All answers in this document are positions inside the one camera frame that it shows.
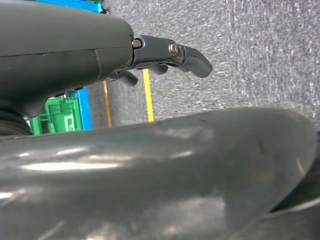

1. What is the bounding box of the green plastic crate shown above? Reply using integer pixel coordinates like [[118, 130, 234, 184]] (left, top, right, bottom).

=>
[[28, 96, 84, 136]]

